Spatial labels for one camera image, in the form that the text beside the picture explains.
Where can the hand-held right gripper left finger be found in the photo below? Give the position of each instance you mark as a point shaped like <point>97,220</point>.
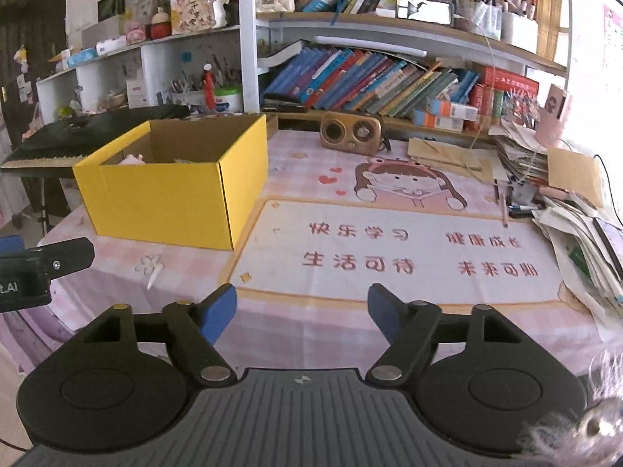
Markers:
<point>216,311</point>

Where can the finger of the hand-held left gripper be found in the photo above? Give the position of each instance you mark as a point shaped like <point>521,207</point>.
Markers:
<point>68,255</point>
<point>10,244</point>

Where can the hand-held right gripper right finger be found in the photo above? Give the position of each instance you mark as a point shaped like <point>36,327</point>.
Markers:
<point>384,311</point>

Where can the yellow cardboard box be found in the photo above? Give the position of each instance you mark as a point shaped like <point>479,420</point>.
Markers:
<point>160,199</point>

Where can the pink plush pig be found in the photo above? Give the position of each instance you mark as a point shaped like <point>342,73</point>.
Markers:
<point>132,159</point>

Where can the pink checked cloth desktop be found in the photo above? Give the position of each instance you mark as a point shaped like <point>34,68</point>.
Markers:
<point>301,331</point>

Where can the black keyboard stand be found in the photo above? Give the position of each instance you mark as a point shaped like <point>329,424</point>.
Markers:
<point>45,204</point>

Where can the black electronic keyboard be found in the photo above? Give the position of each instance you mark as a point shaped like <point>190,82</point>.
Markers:
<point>73,136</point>

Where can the flat kraft paper folders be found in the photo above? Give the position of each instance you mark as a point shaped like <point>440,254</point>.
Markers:
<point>443,155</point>

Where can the black marker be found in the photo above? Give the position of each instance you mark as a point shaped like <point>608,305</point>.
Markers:
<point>523,212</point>

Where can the white shelf unit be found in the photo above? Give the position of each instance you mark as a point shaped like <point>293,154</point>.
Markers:
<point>85,82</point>

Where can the white box red label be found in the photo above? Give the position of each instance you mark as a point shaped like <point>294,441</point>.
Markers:
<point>135,93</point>

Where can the retro wooden radio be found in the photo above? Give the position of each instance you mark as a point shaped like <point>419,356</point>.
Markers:
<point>350,134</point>

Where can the orange white carton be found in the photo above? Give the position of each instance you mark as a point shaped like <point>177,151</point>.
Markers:
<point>452,109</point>
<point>435,120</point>

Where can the blue tissue box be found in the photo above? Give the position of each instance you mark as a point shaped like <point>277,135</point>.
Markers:
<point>82,58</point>

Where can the pile of loose papers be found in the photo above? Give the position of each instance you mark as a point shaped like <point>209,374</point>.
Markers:
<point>579,258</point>

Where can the white pen holder with pens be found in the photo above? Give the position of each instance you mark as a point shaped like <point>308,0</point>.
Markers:
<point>187,92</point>

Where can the pink slim case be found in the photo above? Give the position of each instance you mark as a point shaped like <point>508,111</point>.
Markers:
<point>555,192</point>

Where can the stack of paper booklets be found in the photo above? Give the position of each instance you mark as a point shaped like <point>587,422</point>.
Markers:
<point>518,151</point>

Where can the white tub green lid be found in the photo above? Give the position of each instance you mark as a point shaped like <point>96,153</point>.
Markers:
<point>228,101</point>

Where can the black stapler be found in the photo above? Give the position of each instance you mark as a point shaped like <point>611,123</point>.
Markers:
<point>284,107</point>

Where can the red bottle with white cap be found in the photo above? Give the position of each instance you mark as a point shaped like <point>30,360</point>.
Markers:
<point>209,87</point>

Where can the fluffy clothing with metal button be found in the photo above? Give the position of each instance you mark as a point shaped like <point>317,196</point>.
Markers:
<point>574,428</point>

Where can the pink floral tin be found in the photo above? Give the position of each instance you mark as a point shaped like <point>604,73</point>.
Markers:
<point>135,34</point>

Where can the brown kraft envelope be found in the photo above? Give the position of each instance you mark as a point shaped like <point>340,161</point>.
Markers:
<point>574,175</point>

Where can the colourful printed box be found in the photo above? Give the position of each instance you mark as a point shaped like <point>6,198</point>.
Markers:
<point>521,106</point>

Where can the red white round jar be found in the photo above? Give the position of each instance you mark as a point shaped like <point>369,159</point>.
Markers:
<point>160,27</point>

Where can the pink cylindrical gadget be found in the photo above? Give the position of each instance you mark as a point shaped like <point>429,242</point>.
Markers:
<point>552,121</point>

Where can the wooden bookshelf with white posts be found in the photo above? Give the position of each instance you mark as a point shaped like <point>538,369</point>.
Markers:
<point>248,58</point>

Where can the thick red dictionary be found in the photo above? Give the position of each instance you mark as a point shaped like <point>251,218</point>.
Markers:
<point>508,82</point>

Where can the floral decor plaque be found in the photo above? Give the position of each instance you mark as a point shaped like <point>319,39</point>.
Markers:
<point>199,7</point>

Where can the rectangular mirror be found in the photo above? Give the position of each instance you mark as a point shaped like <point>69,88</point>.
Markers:
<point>423,10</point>

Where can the white desk organizers with pens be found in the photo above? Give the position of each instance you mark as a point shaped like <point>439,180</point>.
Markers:
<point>516,29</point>

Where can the pink wall poster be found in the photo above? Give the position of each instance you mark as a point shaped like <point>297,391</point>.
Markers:
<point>614,34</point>

